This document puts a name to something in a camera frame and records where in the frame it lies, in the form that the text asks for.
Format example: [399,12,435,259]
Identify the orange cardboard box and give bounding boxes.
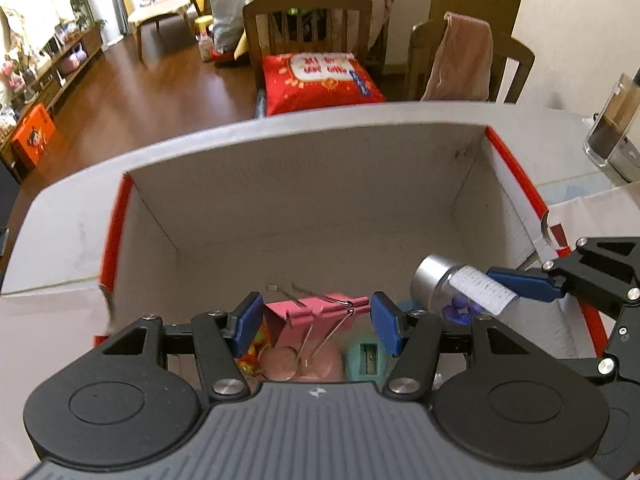
[10,102,57,170]

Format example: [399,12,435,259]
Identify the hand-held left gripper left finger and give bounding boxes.
[102,291,265,403]

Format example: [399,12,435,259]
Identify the orange crab keychain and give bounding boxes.
[235,322,271,376]

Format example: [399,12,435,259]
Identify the wooden chair with solid back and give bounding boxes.
[405,20,536,106]

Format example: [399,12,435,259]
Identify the red printed cushion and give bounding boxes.
[260,51,387,117]

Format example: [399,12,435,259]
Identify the wooden coffee table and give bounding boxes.
[127,0,201,61]

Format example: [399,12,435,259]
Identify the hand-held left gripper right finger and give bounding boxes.
[370,291,563,403]

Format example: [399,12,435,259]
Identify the pink watering can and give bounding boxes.
[57,42,86,75]

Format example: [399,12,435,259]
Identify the glass toothpick jar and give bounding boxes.
[584,74,640,168]

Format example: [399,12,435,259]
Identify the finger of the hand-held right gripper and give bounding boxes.
[567,302,640,386]
[487,236,640,321]

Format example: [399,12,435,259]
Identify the grey plastic bag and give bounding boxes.
[209,0,251,53]

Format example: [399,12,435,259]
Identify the wooden slatted chair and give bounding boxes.
[242,0,373,91]

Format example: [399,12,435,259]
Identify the silver-capped jar of purple beads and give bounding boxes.
[410,254,518,328]

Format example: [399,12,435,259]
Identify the pinkish clothes pile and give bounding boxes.
[340,0,393,51]

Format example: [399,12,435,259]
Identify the white patterned cloth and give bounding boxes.
[0,0,66,56]

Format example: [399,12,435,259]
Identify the pink flower bouquet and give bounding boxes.
[0,57,26,91]

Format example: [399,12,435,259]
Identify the wooden TV cabinet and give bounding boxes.
[0,27,106,171]

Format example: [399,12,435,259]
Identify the red cardboard box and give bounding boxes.
[0,101,606,396]

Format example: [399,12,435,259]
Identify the pink towel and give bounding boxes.
[421,11,493,102]

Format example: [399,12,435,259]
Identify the teal pencil sharpener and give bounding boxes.
[345,341,388,383]

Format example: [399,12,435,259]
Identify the grey desk lamp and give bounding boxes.
[595,67,640,183]

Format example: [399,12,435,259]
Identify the pink binder clip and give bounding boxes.
[264,282,370,377]

